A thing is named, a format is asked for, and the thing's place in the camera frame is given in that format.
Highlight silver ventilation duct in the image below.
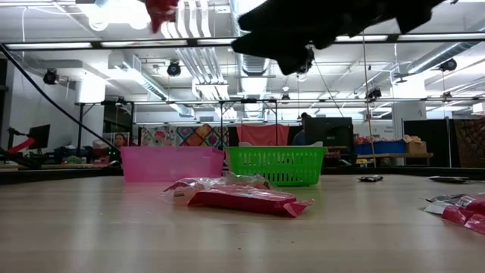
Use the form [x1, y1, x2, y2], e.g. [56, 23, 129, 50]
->
[237, 56, 277, 79]

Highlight blue storage bin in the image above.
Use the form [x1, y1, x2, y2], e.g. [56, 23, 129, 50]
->
[354, 140, 407, 155]

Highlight colourful patchwork quilt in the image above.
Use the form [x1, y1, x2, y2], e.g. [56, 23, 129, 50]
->
[139, 123, 230, 148]

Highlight red KitKat mini bar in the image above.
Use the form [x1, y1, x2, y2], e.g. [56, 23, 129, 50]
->
[187, 184, 315, 219]
[440, 194, 485, 237]
[145, 0, 180, 34]

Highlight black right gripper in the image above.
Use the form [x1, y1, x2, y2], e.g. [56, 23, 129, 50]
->
[231, 0, 395, 76]

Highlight black background rig frame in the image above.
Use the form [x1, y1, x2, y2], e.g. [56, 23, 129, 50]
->
[74, 96, 485, 155]

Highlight dark patterned quilt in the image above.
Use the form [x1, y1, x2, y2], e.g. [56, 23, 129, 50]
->
[453, 118, 485, 168]

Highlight black aluminium table frame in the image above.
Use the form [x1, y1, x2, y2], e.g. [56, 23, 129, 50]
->
[0, 165, 485, 186]

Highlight cardboard box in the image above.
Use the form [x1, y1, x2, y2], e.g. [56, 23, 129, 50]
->
[403, 134, 428, 155]

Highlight green plastic basket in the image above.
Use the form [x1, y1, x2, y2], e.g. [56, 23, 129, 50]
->
[226, 146, 327, 187]

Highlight black beam with lights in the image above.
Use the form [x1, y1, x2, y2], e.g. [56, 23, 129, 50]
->
[0, 32, 485, 52]

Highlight pink plastic tray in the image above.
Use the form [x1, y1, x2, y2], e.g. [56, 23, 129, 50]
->
[120, 146, 226, 184]

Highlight black partition panel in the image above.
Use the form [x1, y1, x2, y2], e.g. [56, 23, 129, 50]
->
[402, 118, 454, 168]

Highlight wooden background table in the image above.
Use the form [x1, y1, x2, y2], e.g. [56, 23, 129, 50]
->
[355, 152, 435, 168]

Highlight person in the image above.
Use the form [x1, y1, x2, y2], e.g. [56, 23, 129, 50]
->
[112, 132, 132, 148]
[291, 112, 314, 146]

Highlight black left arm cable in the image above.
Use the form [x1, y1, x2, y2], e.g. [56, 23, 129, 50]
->
[0, 42, 123, 155]

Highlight small black monitor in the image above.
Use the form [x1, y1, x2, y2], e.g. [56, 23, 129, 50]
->
[27, 124, 52, 150]

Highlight tan hanging rope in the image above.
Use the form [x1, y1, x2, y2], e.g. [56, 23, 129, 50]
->
[361, 32, 377, 168]

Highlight red hanging cloth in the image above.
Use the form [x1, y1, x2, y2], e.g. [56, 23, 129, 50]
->
[236, 124, 291, 147]

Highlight large black monitor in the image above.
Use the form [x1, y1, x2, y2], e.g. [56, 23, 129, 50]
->
[304, 117, 355, 152]

